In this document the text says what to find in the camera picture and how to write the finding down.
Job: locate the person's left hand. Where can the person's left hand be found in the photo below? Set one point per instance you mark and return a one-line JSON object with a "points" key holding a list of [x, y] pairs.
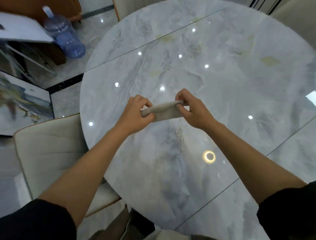
{"points": [[134, 121]]}

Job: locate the person's right hand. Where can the person's right hand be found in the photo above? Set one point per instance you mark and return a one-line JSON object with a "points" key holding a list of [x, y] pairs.
{"points": [[197, 113]]}

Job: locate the grey cleaning cloth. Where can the grey cleaning cloth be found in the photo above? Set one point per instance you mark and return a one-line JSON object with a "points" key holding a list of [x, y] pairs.
{"points": [[165, 111]]}

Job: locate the cream orange chair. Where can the cream orange chair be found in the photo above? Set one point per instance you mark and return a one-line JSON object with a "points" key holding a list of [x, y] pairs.
{"points": [[128, 7], [49, 148], [301, 19]]}

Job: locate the person's right forearm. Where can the person's right forearm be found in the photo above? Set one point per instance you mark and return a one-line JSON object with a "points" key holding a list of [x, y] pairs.
{"points": [[254, 163]]}

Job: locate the person's left forearm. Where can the person's left forearm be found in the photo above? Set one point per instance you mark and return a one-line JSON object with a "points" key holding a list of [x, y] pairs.
{"points": [[84, 173]]}

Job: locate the grey marble dining table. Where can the grey marble dining table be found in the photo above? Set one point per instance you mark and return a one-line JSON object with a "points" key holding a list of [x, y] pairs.
{"points": [[222, 86]]}

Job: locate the person's brown vest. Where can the person's brown vest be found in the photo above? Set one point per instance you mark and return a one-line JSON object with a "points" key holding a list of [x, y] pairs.
{"points": [[111, 227]]}

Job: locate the person's cream top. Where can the person's cream top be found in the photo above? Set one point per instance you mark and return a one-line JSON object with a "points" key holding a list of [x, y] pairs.
{"points": [[165, 235]]}

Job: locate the person's black shirt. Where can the person's black shirt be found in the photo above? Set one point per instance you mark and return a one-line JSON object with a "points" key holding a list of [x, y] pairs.
{"points": [[37, 220]]}

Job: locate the blue water jug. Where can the blue water jug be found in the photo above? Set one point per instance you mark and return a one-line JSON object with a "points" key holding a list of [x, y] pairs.
{"points": [[66, 39]]}

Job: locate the black framed abstract painting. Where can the black framed abstract painting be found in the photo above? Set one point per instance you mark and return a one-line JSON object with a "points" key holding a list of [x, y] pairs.
{"points": [[24, 108]]}

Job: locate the small white board, blue corners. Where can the small white board, blue corners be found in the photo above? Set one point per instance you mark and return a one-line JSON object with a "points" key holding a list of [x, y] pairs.
{"points": [[19, 27]]}

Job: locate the orange sofa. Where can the orange sofa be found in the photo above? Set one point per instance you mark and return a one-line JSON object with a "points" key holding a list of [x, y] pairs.
{"points": [[37, 7]]}

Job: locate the small red magnet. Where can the small red magnet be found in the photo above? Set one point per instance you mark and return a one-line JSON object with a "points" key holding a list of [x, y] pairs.
{"points": [[1, 26]]}

